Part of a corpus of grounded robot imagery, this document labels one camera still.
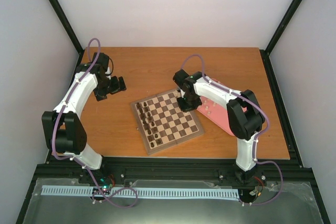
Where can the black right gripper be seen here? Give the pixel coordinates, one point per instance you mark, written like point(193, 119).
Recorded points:
point(185, 108)

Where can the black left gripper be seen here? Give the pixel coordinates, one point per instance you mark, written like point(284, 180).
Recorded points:
point(117, 87)

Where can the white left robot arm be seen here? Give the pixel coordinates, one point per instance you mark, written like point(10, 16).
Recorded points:
point(64, 133)

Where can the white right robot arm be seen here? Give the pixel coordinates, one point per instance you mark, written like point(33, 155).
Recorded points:
point(244, 116)

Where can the wooden chess board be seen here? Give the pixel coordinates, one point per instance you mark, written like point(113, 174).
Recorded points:
point(173, 126)

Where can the pink plastic tray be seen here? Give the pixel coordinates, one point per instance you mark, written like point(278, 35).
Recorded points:
point(215, 113)

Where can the light blue cable duct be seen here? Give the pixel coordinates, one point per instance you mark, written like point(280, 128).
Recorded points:
point(141, 193)

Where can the black aluminium base frame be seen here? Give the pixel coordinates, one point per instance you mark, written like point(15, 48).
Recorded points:
point(172, 169)

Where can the black left frame post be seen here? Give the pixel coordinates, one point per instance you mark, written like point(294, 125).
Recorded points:
point(66, 25)

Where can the black frame post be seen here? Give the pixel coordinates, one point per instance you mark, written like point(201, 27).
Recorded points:
point(291, 10)
point(66, 25)

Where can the black right frame post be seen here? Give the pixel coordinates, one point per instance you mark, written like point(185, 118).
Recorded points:
point(291, 10)

